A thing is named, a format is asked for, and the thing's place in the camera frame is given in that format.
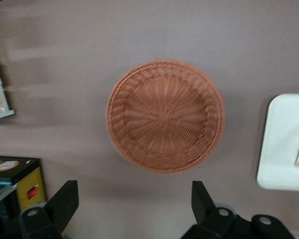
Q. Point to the round brown wicker basket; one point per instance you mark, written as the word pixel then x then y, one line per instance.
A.
pixel 165 117

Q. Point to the cream rectangular tray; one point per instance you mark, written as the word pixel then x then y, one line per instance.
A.
pixel 279 149

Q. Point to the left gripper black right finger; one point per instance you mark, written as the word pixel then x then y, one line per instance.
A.
pixel 201 206

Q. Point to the black yellow food warmer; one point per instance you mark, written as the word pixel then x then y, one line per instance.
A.
pixel 32 179

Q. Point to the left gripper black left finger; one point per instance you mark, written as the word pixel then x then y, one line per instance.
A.
pixel 62 204

